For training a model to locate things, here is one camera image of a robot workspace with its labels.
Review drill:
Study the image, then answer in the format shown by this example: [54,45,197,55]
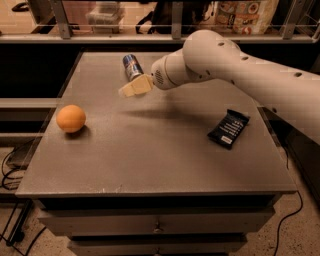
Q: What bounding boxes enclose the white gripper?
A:
[118,50,193,98]

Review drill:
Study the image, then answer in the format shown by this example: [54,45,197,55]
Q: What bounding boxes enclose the Red Bull can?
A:
[122,54,143,81]

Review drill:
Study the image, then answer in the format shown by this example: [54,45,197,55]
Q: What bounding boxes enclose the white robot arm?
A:
[119,30,320,144]

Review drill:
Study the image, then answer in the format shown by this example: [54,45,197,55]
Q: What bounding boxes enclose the clear plastic container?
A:
[86,1,124,34]

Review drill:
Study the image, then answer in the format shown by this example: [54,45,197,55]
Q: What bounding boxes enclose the orange fruit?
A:
[56,105,86,133]

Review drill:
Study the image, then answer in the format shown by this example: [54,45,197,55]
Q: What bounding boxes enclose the black bag on shelf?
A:
[135,0,213,34]

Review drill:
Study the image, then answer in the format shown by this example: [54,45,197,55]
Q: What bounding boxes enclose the dark blue snack bar wrapper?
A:
[207,109,250,149]

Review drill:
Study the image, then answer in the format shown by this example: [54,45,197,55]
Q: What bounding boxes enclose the grey drawer cabinet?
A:
[17,52,296,242]

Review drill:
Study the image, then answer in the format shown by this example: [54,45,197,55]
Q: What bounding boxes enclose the colourful snack bag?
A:
[213,0,279,35]

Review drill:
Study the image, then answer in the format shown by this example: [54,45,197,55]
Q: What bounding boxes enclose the upper drawer with knob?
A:
[39,207,275,237]

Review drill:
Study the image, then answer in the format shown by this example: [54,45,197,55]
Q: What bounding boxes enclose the lower drawer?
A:
[68,236,247,256]

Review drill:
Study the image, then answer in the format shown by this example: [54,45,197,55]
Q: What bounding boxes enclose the black cables on left floor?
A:
[0,138,48,256]

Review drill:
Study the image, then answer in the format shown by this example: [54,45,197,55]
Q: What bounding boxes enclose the grey metal shelf rail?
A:
[0,0,320,44]

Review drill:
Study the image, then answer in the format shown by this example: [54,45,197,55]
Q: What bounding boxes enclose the black cable on right floor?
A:
[272,146,304,256]

